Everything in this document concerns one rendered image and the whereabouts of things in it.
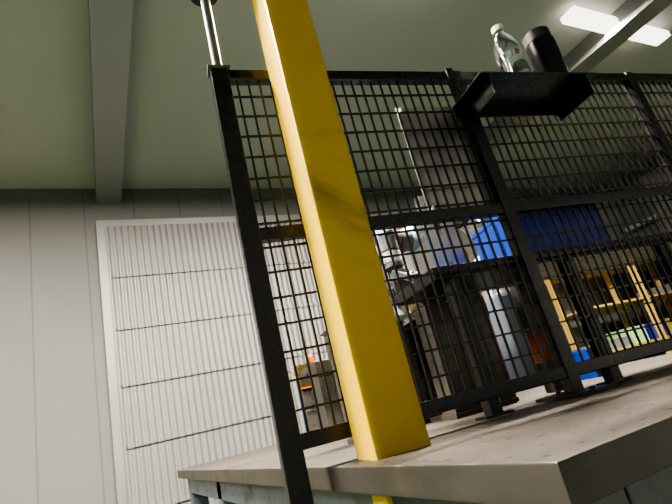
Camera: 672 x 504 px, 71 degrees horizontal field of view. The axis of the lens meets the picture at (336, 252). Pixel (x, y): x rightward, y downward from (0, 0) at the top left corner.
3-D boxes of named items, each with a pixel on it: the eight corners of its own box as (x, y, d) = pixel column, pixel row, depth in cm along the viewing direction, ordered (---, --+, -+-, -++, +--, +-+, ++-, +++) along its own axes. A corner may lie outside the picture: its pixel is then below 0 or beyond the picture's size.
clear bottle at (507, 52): (505, 97, 122) (479, 36, 128) (525, 96, 124) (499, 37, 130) (520, 79, 116) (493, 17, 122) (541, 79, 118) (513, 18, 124)
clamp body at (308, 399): (301, 441, 239) (287, 369, 251) (327, 434, 244) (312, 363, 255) (305, 440, 232) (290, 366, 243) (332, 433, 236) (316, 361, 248)
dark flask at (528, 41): (539, 98, 126) (515, 45, 132) (561, 97, 129) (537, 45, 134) (558, 78, 119) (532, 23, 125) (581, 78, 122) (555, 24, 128)
